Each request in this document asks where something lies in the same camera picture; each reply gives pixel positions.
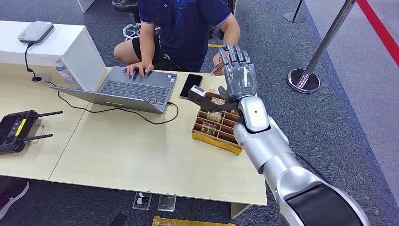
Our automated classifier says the wooden table leg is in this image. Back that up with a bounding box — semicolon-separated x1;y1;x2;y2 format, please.
231;202;253;219

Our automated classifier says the clear plastic water bottle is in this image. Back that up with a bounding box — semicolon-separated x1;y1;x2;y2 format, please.
55;59;83;91

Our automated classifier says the grey flat electronic device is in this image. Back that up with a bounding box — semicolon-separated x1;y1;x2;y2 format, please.
17;21;55;45

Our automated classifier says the chair wheel base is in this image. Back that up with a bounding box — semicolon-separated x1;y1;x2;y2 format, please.
122;23;161;41

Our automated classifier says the black laptop power cable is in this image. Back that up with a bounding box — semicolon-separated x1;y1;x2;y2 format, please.
46;81;180;126

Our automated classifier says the wooden divided card box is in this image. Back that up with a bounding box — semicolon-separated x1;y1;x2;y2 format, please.
191;89;244;156

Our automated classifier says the grey laptop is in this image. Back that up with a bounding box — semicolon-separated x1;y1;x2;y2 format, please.
49;65;178;115

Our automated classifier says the round desk cable grommet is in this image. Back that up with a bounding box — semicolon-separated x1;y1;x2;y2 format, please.
31;73;50;83

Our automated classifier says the dark shoe with white sole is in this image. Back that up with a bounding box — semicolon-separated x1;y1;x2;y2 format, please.
0;179;31;221

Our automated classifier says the black remote controller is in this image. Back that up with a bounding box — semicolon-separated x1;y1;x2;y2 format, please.
0;110;64;156

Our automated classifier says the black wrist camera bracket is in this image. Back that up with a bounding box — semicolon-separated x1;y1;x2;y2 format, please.
187;89;240;113

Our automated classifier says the black smartphone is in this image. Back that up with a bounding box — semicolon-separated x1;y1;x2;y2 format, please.
179;73;204;100

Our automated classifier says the person's left hand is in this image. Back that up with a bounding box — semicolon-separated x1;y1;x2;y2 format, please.
213;50;233;76

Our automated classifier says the black stool seat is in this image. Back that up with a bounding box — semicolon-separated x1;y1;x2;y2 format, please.
111;0;140;13

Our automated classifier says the yellow box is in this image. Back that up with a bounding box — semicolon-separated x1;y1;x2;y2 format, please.
152;215;237;226

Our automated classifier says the person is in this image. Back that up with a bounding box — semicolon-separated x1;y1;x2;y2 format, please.
113;0;241;77

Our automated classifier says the chrome stanchion post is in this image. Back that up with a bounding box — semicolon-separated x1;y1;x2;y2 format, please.
287;0;357;94
284;0;306;24

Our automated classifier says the white cabinet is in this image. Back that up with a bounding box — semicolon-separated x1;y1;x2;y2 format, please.
0;20;108;92

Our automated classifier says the red barrier belt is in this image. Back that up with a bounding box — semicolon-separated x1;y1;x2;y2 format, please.
356;0;399;68

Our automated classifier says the black device cable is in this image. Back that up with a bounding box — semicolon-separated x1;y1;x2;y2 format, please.
24;42;37;77

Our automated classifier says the black flat floor object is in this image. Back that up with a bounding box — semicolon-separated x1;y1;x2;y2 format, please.
109;213;129;226

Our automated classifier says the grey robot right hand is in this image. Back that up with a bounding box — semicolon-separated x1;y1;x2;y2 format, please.
217;43;258;102

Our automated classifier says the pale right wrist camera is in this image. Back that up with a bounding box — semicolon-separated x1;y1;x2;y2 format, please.
190;85;207;97

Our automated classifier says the person's right hand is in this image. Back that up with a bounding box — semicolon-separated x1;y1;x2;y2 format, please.
121;61;155;80

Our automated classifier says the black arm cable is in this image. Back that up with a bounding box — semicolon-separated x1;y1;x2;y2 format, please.
294;153;332;185

